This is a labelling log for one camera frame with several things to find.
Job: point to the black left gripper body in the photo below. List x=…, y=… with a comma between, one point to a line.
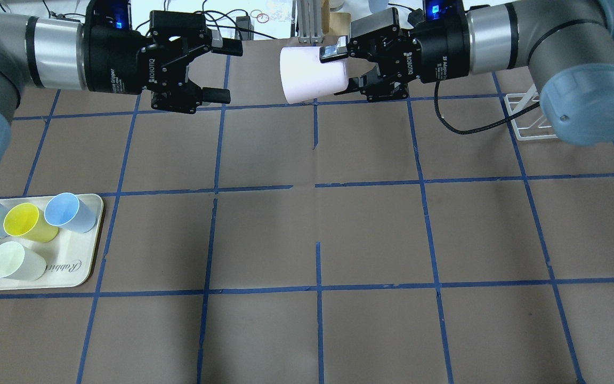
x=111, y=61

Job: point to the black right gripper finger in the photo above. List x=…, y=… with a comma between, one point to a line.
x=355, y=85
x=334, y=52

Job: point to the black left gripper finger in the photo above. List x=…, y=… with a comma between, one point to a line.
x=209, y=95
x=228, y=46

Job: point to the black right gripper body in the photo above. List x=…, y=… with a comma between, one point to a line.
x=442, y=53

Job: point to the pink plastic cup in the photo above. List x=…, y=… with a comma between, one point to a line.
x=304, y=77

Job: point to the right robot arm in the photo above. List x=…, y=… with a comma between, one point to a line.
x=568, y=47

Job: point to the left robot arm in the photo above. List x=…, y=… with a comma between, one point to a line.
x=45, y=53

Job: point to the blue cup on desk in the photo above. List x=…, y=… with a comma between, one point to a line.
x=376, y=6

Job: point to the light blue cup near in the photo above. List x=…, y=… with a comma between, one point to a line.
x=67, y=211

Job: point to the yellow plastic cup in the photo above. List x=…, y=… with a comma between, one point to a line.
x=27, y=221

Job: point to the pale green white cup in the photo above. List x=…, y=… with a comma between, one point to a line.
x=17, y=262

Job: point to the wooden mug tree stand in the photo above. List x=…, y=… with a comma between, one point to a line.
x=334, y=22

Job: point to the cream plastic tray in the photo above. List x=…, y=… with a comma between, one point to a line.
x=69, y=256

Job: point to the aluminium frame post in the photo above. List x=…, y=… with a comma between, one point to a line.
x=309, y=21

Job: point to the white wire cup rack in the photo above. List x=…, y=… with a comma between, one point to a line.
x=532, y=126

